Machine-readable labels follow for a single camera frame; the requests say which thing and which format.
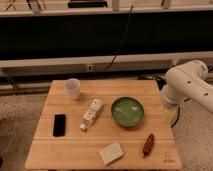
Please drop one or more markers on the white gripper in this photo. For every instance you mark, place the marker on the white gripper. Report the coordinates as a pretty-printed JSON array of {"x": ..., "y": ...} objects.
[{"x": 170, "y": 114}]

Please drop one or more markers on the green ceramic bowl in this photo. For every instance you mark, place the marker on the green ceramic bowl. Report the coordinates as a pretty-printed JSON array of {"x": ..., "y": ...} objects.
[{"x": 127, "y": 111}]

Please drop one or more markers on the black smartphone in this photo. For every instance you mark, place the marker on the black smartphone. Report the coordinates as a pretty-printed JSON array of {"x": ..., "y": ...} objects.
[{"x": 59, "y": 125}]

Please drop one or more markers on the beige sponge block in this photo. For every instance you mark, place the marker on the beige sponge block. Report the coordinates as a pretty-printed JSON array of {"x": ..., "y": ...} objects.
[{"x": 111, "y": 153}]

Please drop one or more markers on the translucent plastic cup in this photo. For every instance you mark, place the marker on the translucent plastic cup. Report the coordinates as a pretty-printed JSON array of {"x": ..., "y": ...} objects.
[{"x": 72, "y": 87}]

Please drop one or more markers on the white rectangular box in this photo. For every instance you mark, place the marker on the white rectangular box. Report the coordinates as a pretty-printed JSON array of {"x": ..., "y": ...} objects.
[{"x": 91, "y": 114}]

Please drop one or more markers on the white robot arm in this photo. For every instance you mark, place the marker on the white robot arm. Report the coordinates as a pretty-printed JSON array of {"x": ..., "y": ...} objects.
[{"x": 186, "y": 81}]

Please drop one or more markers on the white wall outlet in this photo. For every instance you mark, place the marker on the white wall outlet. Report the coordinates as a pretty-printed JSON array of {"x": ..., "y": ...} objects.
[{"x": 90, "y": 68}]

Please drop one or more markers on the red-brown sausage toy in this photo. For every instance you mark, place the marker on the red-brown sausage toy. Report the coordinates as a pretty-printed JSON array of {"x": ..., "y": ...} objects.
[{"x": 148, "y": 145}]

